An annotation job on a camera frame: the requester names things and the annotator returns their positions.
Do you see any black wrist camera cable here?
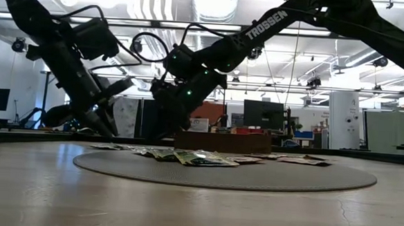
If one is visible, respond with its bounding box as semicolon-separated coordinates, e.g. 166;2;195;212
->
50;2;146;75
129;19;228;86

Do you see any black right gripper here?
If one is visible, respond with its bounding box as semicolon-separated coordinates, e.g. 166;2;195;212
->
147;67;228;143

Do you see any white round pillar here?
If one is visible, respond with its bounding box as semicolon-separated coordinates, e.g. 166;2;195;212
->
326;91;362;151

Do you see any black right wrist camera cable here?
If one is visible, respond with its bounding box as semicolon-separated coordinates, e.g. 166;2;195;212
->
129;19;228;86

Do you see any round grey table mat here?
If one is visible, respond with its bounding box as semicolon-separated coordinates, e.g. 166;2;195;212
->
71;144;380;198

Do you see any black left wrist camera cable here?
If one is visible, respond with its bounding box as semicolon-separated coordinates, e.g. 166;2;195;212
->
50;2;146;75

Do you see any orange partition panel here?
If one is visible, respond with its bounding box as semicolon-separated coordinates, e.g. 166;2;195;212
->
190;101;226;133

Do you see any blue storage bin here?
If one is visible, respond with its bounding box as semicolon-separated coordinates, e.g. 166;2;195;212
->
293;130;315;140

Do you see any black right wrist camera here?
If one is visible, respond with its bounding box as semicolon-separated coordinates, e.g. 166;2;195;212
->
164;43;200;82

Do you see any white marbled partition panel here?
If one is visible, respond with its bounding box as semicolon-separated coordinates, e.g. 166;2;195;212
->
112;96;140;139

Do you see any green partition wall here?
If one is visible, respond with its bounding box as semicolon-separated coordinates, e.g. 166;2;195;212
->
362;110;404;155

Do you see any red storage bin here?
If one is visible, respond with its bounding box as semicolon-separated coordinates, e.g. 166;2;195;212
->
235;127;268;136

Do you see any black overhead light beam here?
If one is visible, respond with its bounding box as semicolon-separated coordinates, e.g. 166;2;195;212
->
0;10;404;44

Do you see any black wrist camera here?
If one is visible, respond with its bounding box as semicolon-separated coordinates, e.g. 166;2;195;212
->
164;43;200;82
71;17;122;62

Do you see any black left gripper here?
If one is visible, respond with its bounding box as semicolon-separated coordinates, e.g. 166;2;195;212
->
44;70;136;138

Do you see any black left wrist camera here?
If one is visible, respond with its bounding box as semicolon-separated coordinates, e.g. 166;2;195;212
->
71;17;122;62

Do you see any brown wooden tea organiser box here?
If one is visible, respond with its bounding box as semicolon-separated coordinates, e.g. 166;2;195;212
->
174;130;273;156

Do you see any black hanging ceiling camera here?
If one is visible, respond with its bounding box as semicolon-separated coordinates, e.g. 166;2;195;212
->
306;75;322;88
129;39;144;55
10;36;28;54
248;46;264;61
372;55;389;68

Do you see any black computer monitor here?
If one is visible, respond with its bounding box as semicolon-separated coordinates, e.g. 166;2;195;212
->
242;100;286;131

